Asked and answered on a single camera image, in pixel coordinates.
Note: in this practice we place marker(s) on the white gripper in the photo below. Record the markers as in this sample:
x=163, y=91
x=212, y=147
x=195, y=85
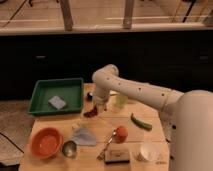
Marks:
x=100, y=97

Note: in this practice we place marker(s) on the dark red grape bunch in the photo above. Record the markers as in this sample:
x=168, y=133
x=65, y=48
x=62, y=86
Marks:
x=90, y=113

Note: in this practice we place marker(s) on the red orange bowl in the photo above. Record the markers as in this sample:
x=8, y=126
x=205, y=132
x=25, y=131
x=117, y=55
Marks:
x=46, y=143

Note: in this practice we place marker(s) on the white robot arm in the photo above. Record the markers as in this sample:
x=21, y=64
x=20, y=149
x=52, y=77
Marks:
x=191, y=147

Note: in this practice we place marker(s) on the small dark round object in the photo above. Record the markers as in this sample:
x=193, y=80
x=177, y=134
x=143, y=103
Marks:
x=89, y=96

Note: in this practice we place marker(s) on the translucent yellow green cup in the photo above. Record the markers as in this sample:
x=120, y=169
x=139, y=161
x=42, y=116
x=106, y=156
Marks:
x=121, y=100

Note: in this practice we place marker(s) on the small pale yellow object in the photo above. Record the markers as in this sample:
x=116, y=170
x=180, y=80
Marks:
x=76, y=126

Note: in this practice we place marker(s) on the orange round fruit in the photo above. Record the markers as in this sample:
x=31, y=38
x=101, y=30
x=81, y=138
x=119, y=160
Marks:
x=121, y=134

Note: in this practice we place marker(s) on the light blue cloth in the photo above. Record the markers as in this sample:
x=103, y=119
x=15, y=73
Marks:
x=83, y=137

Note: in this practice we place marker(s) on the green chili pepper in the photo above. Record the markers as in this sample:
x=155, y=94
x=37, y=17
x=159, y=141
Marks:
x=141, y=124

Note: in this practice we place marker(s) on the blue grey sponge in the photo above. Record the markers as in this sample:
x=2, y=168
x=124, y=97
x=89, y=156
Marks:
x=57, y=102

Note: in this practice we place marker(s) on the green plastic tray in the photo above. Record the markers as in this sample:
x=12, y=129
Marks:
x=70, y=90

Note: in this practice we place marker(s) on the metal fork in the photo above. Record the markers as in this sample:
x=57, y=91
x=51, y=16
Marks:
x=102, y=153

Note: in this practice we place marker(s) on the white and black box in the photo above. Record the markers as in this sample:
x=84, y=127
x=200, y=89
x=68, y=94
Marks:
x=113, y=155

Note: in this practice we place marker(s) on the small metal cup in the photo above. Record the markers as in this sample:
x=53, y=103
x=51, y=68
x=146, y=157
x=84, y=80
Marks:
x=69, y=149

